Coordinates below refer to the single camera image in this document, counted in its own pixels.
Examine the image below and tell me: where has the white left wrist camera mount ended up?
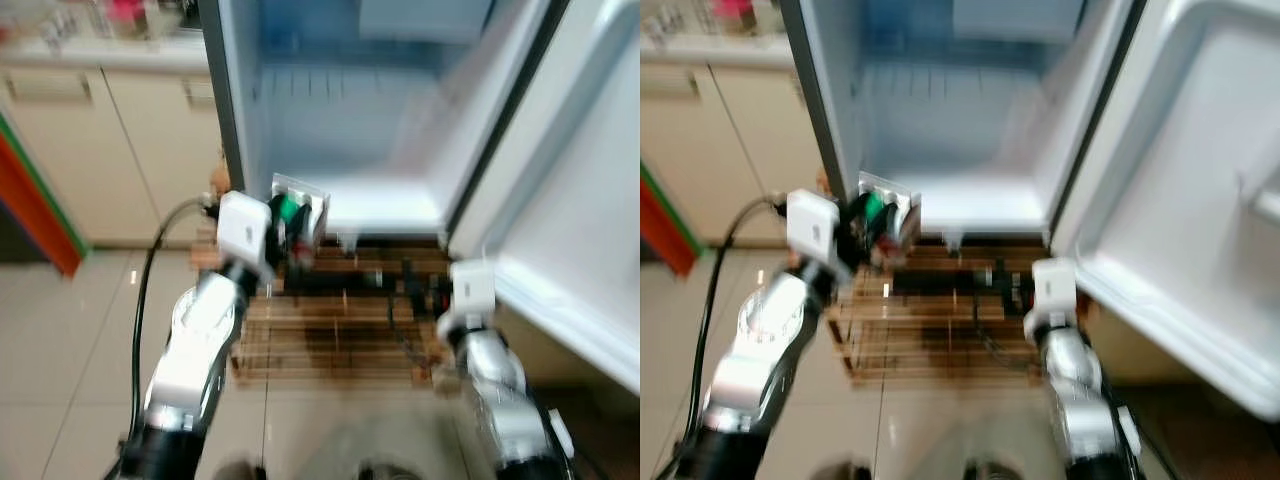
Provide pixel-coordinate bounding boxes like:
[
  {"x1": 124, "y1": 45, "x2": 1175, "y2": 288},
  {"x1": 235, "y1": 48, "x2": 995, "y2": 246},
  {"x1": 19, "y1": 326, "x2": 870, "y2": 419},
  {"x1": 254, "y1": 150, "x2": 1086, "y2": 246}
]
[
  {"x1": 787, "y1": 190, "x2": 844, "y2": 273},
  {"x1": 215, "y1": 192, "x2": 277, "y2": 277}
]

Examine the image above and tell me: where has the pink lid plastic container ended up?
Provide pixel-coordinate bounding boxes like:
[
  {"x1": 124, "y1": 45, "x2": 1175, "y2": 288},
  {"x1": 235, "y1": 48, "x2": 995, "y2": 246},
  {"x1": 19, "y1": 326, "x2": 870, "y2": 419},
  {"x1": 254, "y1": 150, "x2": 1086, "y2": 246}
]
[
  {"x1": 105, "y1": 0, "x2": 147, "y2": 37},
  {"x1": 715, "y1": 0, "x2": 757, "y2": 32}
]

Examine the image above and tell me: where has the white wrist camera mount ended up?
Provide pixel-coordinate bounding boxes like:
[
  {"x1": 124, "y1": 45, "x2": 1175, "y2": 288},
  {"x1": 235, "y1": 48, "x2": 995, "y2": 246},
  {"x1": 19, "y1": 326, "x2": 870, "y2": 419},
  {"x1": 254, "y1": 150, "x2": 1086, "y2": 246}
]
[
  {"x1": 787, "y1": 190, "x2": 844, "y2": 273},
  {"x1": 450, "y1": 258, "x2": 499, "y2": 327},
  {"x1": 1030, "y1": 258, "x2": 1080, "y2": 327},
  {"x1": 215, "y1": 192, "x2": 277, "y2": 277}
]

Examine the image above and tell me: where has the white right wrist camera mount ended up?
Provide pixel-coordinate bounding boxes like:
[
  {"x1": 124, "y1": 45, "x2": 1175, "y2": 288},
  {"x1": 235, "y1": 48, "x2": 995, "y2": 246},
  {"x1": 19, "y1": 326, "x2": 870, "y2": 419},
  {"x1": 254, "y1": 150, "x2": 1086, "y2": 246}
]
[
  {"x1": 450, "y1": 258, "x2": 499, "y2": 327},
  {"x1": 1030, "y1": 258, "x2": 1080, "y2": 327}
]

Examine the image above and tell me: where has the dark robot left foot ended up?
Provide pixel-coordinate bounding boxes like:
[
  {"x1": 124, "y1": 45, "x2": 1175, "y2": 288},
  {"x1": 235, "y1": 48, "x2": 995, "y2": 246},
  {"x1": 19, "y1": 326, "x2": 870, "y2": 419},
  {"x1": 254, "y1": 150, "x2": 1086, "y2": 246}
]
[{"x1": 812, "y1": 458, "x2": 869, "y2": 480}]

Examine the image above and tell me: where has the stack of coloured boards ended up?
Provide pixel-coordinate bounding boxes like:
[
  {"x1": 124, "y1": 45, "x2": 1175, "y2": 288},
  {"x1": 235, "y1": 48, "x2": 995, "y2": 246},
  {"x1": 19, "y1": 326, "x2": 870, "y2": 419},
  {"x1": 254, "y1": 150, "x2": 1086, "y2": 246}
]
[
  {"x1": 0, "y1": 110, "x2": 91, "y2": 278},
  {"x1": 640, "y1": 165, "x2": 699, "y2": 283}
]

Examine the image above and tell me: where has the grey mini fridge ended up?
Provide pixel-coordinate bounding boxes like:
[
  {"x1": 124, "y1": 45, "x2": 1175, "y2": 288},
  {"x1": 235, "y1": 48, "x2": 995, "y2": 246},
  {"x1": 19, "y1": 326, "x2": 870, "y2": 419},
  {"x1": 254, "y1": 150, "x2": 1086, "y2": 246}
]
[
  {"x1": 197, "y1": 0, "x2": 561, "y2": 253},
  {"x1": 778, "y1": 0, "x2": 1146, "y2": 253}
]

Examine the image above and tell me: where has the beige kitchen cabinet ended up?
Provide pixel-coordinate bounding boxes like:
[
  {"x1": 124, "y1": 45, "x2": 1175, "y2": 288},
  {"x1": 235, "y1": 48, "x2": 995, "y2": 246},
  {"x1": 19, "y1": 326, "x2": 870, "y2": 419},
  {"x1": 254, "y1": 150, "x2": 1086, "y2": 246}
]
[
  {"x1": 640, "y1": 35, "x2": 831, "y2": 251},
  {"x1": 0, "y1": 35, "x2": 227, "y2": 251}
]

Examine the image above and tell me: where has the wooden slatted rack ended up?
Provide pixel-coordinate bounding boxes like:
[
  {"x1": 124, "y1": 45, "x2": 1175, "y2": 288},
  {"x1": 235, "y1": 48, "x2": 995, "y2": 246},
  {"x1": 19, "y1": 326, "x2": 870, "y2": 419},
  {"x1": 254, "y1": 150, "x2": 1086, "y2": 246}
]
[
  {"x1": 190, "y1": 165, "x2": 471, "y2": 388},
  {"x1": 820, "y1": 170, "x2": 1061, "y2": 388}
]

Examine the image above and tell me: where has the pale fridge freezer flap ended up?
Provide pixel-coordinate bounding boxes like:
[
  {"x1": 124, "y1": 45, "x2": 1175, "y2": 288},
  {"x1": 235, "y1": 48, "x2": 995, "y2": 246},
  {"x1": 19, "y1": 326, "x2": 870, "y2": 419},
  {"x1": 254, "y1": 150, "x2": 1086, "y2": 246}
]
[
  {"x1": 950, "y1": 0, "x2": 1089, "y2": 41},
  {"x1": 358, "y1": 0, "x2": 498, "y2": 43}
]

